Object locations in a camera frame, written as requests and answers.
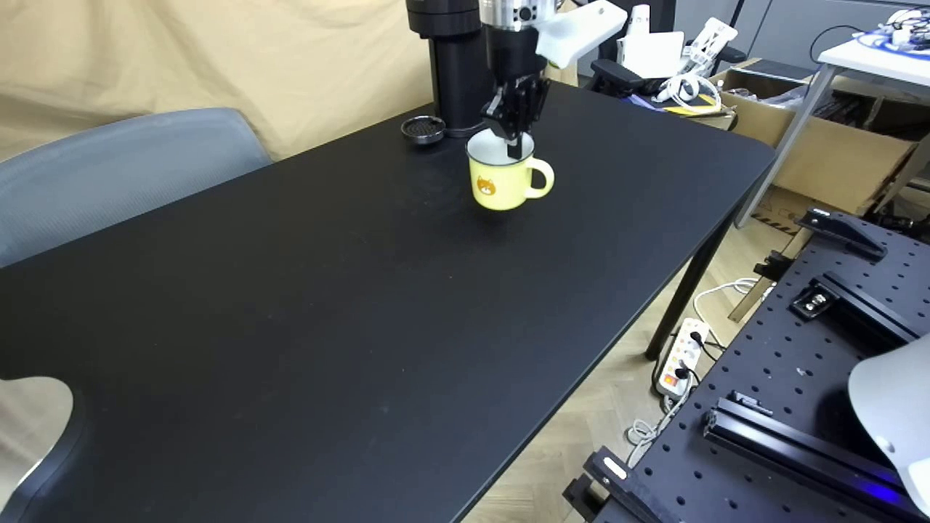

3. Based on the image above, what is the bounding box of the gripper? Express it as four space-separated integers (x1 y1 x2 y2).
481 23 551 161

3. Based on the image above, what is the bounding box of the yellow mug with bear print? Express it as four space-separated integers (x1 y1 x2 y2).
466 129 556 212

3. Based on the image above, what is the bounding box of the black coffee machine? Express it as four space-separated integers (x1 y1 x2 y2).
405 0 498 139

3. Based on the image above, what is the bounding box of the round black drip tray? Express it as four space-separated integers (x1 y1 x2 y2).
400 115 447 145

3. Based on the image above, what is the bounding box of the black office chair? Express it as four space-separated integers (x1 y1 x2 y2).
586 58 658 98

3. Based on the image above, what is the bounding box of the white box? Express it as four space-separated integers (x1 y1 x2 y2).
619 31 686 80

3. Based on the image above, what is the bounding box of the white headset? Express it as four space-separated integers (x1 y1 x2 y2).
652 73 721 107

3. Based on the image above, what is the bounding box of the white plastic rack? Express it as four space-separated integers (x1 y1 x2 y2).
682 17 740 76

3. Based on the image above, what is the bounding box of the beige curtain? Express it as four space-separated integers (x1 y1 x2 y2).
0 0 438 165

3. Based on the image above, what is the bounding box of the white power strip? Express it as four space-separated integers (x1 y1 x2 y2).
655 317 711 400

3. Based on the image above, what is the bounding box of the cardboard box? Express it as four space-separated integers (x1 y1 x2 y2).
707 58 918 235

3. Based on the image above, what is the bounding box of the black clamp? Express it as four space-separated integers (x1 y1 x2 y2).
562 446 687 523
795 208 889 263

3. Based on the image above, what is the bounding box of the white table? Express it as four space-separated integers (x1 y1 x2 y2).
734 28 930 230

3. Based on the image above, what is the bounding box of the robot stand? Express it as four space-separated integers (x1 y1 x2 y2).
562 209 930 523

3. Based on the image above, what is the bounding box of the grey mesh chair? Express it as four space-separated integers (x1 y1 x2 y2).
0 108 274 270

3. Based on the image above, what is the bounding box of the white cable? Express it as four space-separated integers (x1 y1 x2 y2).
692 277 761 348

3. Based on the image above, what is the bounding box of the black cable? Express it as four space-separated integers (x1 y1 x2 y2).
809 24 867 68

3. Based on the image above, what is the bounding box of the black bracket with silver bolt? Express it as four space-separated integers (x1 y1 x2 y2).
789 272 925 345

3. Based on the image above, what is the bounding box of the heap of cables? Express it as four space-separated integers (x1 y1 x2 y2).
857 6 930 53

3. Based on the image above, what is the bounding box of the black aluminium rail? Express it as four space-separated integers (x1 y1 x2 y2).
702 391 930 521

